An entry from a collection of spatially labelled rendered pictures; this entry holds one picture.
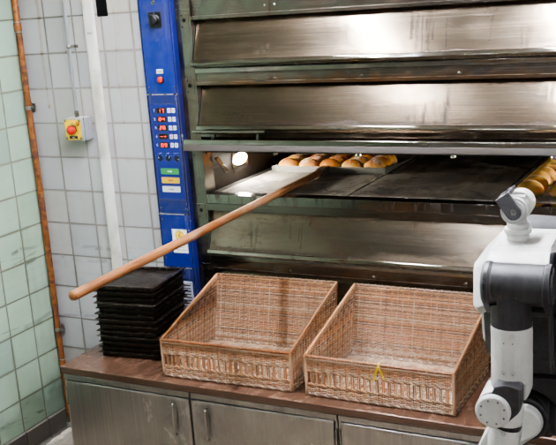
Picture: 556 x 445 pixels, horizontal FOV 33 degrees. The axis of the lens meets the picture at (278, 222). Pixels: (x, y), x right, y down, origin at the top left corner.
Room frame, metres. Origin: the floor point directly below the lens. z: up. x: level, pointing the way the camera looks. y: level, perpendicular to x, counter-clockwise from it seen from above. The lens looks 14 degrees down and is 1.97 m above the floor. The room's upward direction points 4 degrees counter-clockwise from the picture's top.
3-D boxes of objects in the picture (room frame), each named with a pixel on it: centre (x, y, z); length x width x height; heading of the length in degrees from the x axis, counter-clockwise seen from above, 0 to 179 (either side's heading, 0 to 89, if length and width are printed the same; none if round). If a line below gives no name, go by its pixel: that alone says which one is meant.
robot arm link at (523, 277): (1.95, -0.50, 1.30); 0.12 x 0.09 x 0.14; 66
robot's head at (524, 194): (2.17, -0.57, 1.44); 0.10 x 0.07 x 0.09; 156
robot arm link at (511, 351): (1.96, -0.48, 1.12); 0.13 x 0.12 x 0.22; 156
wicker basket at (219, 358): (3.49, 0.13, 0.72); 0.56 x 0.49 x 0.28; 64
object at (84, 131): (4.12, 0.84, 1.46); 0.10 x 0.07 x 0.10; 62
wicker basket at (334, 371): (3.21, -0.41, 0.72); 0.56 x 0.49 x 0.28; 61
